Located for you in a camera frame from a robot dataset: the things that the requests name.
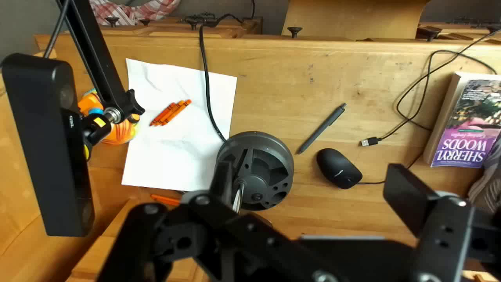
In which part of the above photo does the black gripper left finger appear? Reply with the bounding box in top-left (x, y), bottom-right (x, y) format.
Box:
top-left (99, 159), bottom-right (270, 282)

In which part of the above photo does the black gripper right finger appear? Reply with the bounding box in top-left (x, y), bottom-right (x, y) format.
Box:
top-left (383, 161), bottom-right (477, 282)

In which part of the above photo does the grey gooseneck desk lamp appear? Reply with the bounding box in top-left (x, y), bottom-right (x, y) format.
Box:
top-left (215, 129), bottom-right (297, 211)

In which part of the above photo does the white paper sheet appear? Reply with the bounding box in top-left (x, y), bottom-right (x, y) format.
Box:
top-left (121, 57), bottom-right (240, 194)

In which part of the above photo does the dark grey pen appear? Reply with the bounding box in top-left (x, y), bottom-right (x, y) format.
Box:
top-left (295, 101), bottom-right (348, 156)

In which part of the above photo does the purple paperback book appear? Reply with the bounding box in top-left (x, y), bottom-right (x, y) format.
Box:
top-left (422, 70), bottom-right (501, 170)

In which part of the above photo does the black computer mouse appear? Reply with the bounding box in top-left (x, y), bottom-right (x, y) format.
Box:
top-left (315, 147), bottom-right (366, 190)

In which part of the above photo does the orange plush toy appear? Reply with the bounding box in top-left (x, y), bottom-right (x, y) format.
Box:
top-left (77, 89), bottom-right (143, 161)

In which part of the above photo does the red checkered cloth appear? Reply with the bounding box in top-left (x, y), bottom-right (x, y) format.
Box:
top-left (88, 0), bottom-right (182, 27)

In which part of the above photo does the wooden chair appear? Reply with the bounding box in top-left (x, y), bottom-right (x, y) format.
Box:
top-left (281, 0), bottom-right (431, 42)

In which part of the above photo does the black usb cable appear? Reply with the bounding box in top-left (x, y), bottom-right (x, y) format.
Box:
top-left (358, 29), bottom-right (501, 186)

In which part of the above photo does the black stereo camera bar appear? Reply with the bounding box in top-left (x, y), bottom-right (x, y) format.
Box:
top-left (0, 51), bottom-right (98, 237)

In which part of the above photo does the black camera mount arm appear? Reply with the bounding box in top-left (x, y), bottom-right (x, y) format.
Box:
top-left (45, 0), bottom-right (148, 126)

